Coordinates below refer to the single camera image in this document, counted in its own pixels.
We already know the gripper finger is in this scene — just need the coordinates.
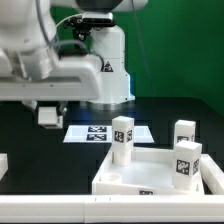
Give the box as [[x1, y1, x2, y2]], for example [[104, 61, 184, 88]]
[[57, 101, 68, 116], [22, 100, 38, 112]]

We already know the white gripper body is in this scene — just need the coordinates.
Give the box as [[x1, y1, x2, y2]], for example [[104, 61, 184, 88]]
[[0, 55, 102, 101]]

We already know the white square table top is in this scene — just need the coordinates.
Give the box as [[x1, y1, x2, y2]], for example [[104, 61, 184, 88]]
[[92, 147, 204, 195]]

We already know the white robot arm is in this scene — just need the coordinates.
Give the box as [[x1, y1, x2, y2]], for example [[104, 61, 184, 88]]
[[0, 0, 149, 114]]

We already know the white left obstacle block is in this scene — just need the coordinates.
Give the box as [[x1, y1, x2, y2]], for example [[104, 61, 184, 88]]
[[0, 154, 8, 181]]

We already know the white marker base plate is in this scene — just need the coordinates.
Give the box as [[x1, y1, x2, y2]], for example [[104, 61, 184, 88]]
[[63, 125, 154, 143]]

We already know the grey braided arm hose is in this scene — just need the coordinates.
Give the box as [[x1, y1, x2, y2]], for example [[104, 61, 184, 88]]
[[34, 0, 105, 73]]

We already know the black camera stand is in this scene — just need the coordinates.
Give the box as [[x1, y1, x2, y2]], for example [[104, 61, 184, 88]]
[[63, 12, 116, 42]]

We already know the white front obstacle rail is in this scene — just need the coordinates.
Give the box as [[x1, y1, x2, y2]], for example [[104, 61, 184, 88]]
[[0, 195, 224, 223]]

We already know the white obstacle rail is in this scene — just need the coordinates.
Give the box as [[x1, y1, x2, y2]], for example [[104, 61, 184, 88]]
[[200, 154, 224, 195], [0, 195, 224, 223]]

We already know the white right obstacle rail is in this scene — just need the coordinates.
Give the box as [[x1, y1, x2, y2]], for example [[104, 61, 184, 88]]
[[200, 154, 224, 195]]

